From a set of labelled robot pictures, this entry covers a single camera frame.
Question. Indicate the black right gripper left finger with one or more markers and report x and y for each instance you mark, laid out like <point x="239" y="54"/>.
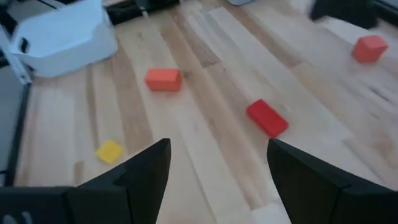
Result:
<point x="124" y="193"/>

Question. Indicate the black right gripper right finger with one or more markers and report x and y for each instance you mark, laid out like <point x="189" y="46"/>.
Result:
<point x="317" y="193"/>

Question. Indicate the dark red block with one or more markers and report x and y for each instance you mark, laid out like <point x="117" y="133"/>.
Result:
<point x="267" y="118"/>

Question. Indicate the red rectangular block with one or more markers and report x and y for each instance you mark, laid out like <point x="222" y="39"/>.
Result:
<point x="163" y="80"/>
<point x="369" y="49"/>

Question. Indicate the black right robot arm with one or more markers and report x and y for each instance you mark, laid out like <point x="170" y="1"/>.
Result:
<point x="342" y="12"/>

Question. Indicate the small yellow square block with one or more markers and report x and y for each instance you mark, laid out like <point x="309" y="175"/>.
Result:
<point x="109" y="151"/>

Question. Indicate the clear plastic bin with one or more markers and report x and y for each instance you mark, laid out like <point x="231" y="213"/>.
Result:
<point x="62" y="40"/>

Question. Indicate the black table frame rail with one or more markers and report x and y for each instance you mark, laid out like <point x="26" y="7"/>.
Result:
<point x="17" y="133"/>
<point x="130" y="11"/>

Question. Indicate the white metal bracket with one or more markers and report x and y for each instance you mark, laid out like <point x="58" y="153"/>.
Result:
<point x="14" y="59"/>

